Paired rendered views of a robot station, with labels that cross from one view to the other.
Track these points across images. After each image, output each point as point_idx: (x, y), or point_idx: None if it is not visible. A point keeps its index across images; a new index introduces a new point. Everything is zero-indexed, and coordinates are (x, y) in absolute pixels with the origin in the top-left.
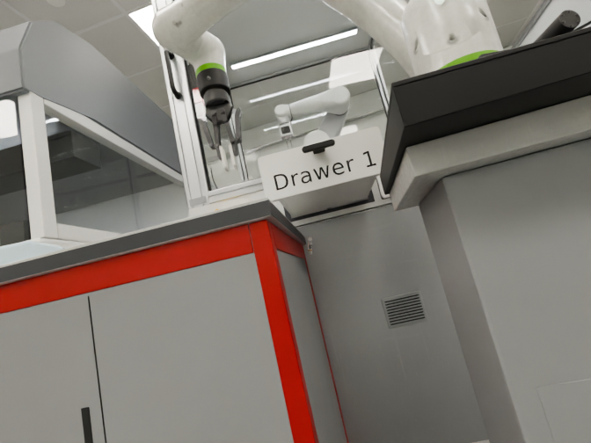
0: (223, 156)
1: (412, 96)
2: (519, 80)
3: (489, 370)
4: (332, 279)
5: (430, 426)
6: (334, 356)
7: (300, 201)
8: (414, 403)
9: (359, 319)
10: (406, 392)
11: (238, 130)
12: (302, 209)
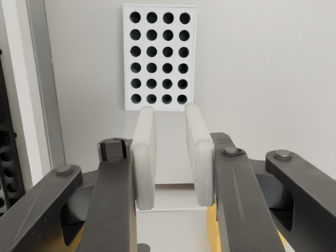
0: (189, 121)
1: None
2: None
3: None
4: (64, 158)
5: (57, 105)
6: None
7: (8, 81)
8: (58, 110)
9: (62, 136)
10: (59, 112)
11: (21, 204)
12: (30, 175)
